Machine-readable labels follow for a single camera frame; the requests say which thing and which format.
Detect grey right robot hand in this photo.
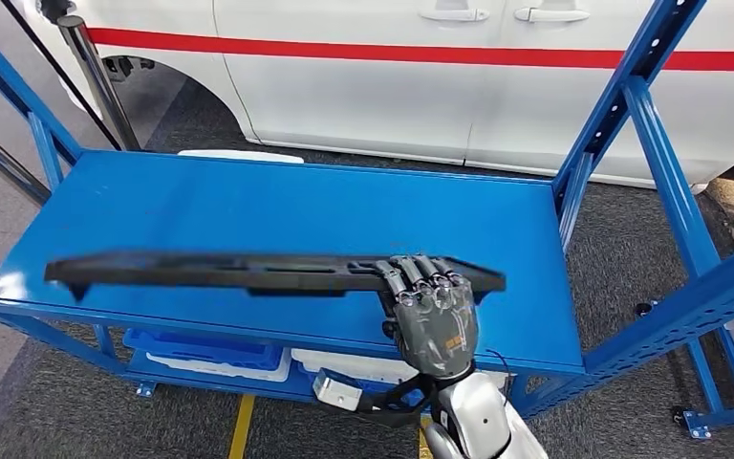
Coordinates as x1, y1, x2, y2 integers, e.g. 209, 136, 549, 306
373, 254, 480, 382

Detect black plastic panel part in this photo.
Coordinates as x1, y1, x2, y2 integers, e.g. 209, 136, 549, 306
44, 251, 507, 302

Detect yellow floor tape outline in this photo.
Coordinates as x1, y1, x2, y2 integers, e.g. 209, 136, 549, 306
227, 393, 435, 459

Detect white car with red stripe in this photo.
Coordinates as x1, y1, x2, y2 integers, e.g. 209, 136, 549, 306
21, 0, 734, 191

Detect white flat floor plate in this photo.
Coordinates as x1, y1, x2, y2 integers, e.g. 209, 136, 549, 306
177, 149, 305, 164

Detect black barrier belt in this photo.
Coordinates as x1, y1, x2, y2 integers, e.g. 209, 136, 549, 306
0, 0, 122, 151

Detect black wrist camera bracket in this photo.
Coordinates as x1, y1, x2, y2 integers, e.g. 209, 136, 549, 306
353, 373, 437, 426

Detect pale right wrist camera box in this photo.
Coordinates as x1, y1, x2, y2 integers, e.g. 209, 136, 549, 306
313, 368, 364, 413

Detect white car door handle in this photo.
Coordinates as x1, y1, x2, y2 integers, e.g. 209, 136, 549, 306
514, 6, 591, 24
419, 7, 490, 23

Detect chrome stanchion post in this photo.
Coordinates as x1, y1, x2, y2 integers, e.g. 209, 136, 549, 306
37, 0, 144, 153
0, 110, 52, 206

